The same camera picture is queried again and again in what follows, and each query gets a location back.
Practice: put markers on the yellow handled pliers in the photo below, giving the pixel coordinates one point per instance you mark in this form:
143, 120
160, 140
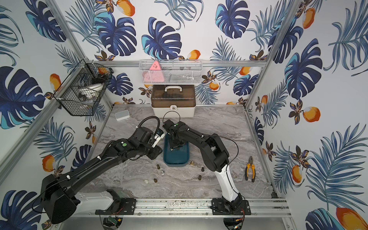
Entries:
250, 167

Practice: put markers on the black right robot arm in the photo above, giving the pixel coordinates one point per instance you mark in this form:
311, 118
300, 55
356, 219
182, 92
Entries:
214, 154

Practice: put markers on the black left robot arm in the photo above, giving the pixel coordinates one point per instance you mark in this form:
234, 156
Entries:
58, 194

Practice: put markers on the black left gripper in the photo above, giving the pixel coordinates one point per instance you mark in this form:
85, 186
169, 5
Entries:
156, 151

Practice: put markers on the pink triangle sign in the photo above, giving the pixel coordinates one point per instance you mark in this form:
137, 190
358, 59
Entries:
154, 74

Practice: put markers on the teal plastic storage box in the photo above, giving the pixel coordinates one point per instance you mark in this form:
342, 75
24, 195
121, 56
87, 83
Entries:
175, 157

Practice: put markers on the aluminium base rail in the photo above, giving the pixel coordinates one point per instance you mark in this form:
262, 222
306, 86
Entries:
195, 208

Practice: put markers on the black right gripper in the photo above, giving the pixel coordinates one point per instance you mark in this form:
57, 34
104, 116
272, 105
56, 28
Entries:
173, 146

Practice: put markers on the small white box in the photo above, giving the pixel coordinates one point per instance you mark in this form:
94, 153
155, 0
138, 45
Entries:
122, 115

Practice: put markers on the black wire basket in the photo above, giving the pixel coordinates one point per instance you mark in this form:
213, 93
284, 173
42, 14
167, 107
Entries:
84, 74

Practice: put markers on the brown lid white toolbox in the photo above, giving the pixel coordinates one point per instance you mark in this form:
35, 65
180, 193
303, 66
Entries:
173, 101

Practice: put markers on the white bowl in basket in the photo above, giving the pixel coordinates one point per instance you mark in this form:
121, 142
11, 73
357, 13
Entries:
92, 89

